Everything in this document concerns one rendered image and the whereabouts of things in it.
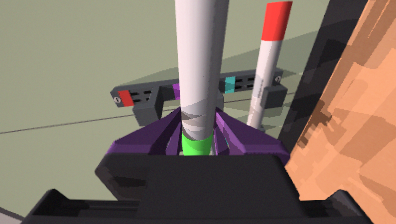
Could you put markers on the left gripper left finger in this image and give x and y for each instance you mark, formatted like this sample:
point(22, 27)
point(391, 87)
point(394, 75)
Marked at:
point(153, 138)

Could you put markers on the white bar with red end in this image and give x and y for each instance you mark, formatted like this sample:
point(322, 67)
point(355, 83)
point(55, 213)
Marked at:
point(275, 23)

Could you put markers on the white bar with green ends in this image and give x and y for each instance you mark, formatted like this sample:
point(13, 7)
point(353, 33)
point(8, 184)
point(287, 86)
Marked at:
point(201, 27)

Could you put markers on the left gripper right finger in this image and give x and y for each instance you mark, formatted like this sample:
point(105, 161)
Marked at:
point(244, 139)

